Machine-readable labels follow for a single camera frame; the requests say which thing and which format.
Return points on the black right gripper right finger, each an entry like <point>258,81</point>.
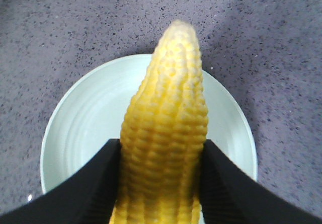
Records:
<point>228,195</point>

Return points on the yellow corn cob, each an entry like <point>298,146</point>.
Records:
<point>162,135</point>

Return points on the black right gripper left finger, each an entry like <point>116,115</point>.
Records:
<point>88,196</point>

